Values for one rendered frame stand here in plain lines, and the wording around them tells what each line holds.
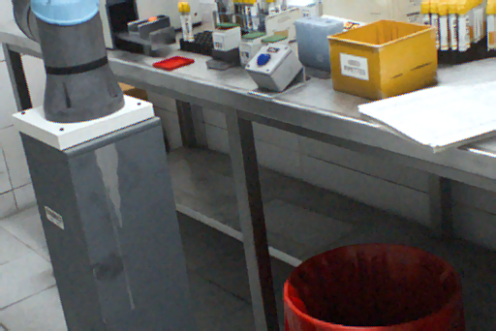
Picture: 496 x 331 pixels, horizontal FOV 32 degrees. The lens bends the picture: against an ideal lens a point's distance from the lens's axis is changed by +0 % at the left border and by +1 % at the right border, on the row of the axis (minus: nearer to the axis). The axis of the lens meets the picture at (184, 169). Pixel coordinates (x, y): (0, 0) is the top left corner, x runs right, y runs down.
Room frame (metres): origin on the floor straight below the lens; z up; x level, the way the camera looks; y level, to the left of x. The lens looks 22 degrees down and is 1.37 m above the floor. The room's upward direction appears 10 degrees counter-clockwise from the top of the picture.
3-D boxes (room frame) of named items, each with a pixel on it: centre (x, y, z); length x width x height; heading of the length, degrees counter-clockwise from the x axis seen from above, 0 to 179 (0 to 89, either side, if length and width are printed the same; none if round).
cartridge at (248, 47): (1.73, -0.18, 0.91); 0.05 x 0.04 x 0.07; 121
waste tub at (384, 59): (1.46, -0.38, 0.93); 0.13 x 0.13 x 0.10; 27
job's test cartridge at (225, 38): (1.78, -0.14, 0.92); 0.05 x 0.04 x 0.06; 121
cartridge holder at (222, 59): (1.78, -0.14, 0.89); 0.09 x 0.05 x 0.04; 121
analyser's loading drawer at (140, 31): (2.03, 0.05, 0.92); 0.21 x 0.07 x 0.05; 31
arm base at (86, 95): (1.54, 0.16, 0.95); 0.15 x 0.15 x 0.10
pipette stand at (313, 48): (1.62, -0.30, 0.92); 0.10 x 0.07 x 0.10; 26
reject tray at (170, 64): (1.85, -0.02, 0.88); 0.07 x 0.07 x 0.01; 31
